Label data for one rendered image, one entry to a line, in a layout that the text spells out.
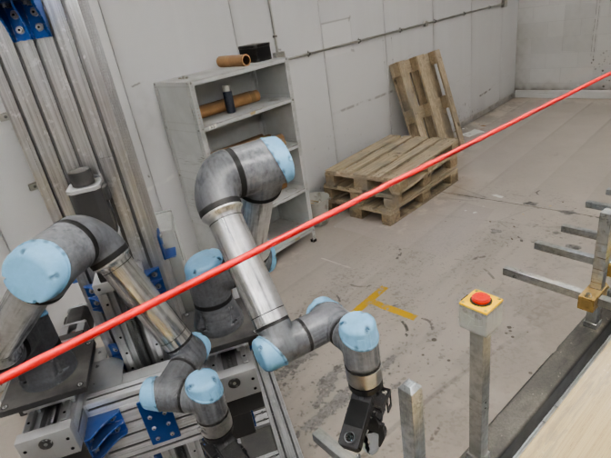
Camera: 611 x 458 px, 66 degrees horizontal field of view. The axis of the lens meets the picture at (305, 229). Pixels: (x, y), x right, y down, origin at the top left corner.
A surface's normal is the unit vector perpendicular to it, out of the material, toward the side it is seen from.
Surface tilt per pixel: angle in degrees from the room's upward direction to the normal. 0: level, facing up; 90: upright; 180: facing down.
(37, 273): 86
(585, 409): 0
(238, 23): 90
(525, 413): 0
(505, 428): 0
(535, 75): 90
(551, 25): 90
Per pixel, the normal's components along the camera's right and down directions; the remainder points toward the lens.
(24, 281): -0.12, 0.37
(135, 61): 0.72, 0.20
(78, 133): 0.29, 0.37
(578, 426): -0.15, -0.89
